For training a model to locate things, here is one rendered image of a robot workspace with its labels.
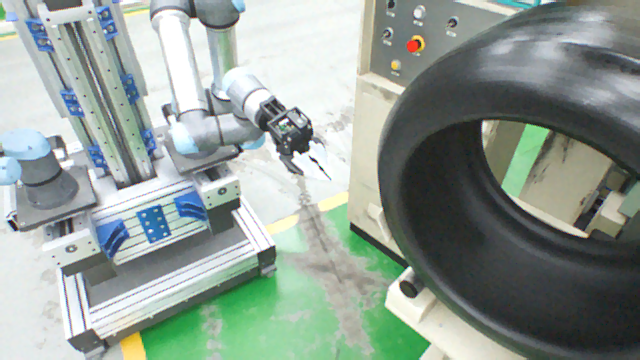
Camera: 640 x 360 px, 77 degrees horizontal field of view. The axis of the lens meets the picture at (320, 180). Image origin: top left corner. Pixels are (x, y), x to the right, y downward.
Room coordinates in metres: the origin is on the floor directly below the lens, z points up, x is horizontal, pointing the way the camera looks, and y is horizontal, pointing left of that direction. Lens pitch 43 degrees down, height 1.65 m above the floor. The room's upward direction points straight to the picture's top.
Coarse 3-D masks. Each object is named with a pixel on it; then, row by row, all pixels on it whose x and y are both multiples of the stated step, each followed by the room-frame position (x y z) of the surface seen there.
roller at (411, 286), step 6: (408, 276) 0.50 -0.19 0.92; (414, 276) 0.50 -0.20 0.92; (402, 282) 0.49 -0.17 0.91; (408, 282) 0.48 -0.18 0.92; (414, 282) 0.48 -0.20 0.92; (420, 282) 0.48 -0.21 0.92; (402, 288) 0.48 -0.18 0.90; (408, 288) 0.47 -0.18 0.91; (414, 288) 0.47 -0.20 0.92; (420, 288) 0.47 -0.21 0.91; (408, 294) 0.47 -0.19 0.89; (414, 294) 0.46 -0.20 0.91
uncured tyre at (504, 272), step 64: (576, 0) 0.59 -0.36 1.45; (448, 64) 0.52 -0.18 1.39; (512, 64) 0.45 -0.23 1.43; (576, 64) 0.41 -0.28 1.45; (384, 128) 0.58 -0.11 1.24; (448, 128) 0.73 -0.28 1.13; (576, 128) 0.37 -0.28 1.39; (384, 192) 0.54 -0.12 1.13; (448, 192) 0.67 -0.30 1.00; (448, 256) 0.54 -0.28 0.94; (512, 256) 0.56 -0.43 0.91; (576, 256) 0.51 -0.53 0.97; (512, 320) 0.40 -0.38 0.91; (576, 320) 0.38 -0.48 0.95
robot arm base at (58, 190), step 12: (60, 168) 0.97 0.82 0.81; (48, 180) 0.91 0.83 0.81; (60, 180) 0.94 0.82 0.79; (72, 180) 0.97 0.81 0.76; (24, 192) 0.91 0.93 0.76; (36, 192) 0.89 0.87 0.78; (48, 192) 0.90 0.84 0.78; (60, 192) 0.91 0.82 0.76; (72, 192) 0.94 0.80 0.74; (36, 204) 0.88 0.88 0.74; (48, 204) 0.88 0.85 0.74; (60, 204) 0.90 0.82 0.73
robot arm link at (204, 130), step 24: (168, 0) 1.03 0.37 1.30; (168, 24) 0.99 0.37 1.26; (168, 48) 0.94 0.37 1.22; (192, 48) 0.97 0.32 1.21; (168, 72) 0.90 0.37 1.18; (192, 72) 0.89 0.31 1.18; (192, 96) 0.84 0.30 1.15; (192, 120) 0.78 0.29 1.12; (216, 120) 0.79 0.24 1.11; (192, 144) 0.75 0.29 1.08; (216, 144) 0.76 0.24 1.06
